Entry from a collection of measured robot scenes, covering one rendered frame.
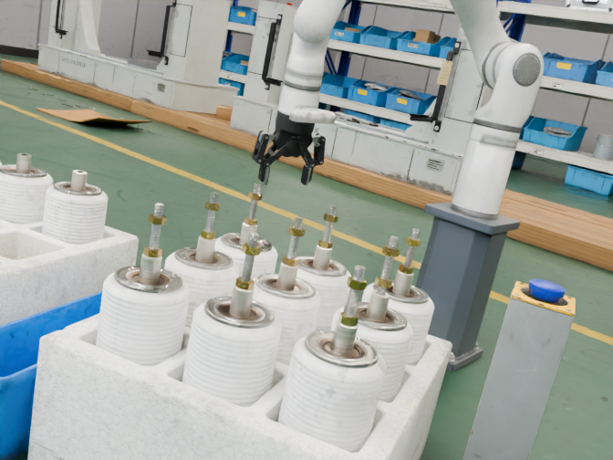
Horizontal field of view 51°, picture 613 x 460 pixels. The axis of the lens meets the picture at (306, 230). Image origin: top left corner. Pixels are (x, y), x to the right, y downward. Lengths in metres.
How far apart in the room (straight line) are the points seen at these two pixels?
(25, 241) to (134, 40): 7.37
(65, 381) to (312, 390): 0.28
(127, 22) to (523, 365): 7.78
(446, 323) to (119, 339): 0.75
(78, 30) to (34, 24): 2.41
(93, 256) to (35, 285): 0.12
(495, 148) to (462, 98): 1.76
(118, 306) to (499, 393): 0.45
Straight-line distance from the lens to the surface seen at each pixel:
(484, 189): 1.28
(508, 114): 1.27
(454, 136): 3.03
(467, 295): 1.30
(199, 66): 4.27
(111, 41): 8.23
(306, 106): 1.22
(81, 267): 1.05
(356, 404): 0.64
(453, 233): 1.28
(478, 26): 1.29
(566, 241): 2.71
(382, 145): 3.13
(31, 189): 1.15
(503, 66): 1.26
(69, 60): 5.10
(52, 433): 0.80
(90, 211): 1.08
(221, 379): 0.68
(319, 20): 1.19
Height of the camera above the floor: 0.52
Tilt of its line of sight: 14 degrees down
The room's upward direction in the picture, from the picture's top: 12 degrees clockwise
